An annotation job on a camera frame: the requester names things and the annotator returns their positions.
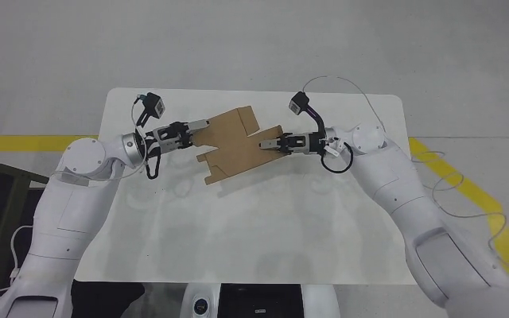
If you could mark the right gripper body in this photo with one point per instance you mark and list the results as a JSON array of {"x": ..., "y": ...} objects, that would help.
[{"x": 310, "y": 143}]

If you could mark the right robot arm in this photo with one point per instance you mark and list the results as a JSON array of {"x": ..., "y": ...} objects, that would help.
[{"x": 417, "y": 206}]

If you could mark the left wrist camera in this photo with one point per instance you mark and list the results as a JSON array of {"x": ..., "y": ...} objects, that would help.
[{"x": 153, "y": 104}]

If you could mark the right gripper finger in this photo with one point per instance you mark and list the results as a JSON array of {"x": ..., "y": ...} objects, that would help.
[{"x": 272, "y": 143}]

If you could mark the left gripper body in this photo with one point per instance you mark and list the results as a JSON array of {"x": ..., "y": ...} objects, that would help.
[{"x": 167, "y": 137}]

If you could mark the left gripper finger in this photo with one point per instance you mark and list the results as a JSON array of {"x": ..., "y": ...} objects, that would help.
[
  {"x": 186, "y": 142},
  {"x": 197, "y": 124}
]

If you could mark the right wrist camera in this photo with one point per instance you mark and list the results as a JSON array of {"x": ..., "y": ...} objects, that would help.
[{"x": 299, "y": 102}]

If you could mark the robot body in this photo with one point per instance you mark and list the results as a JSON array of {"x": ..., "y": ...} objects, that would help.
[{"x": 258, "y": 302}]

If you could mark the small brown carton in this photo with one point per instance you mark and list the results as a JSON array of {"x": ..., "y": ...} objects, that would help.
[{"x": 234, "y": 147}]

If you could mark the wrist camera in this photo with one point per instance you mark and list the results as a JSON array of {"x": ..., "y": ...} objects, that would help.
[
  {"x": 153, "y": 104},
  {"x": 299, "y": 102}
]

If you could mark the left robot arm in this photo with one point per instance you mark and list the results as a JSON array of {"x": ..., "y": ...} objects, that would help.
[{"x": 67, "y": 214}]

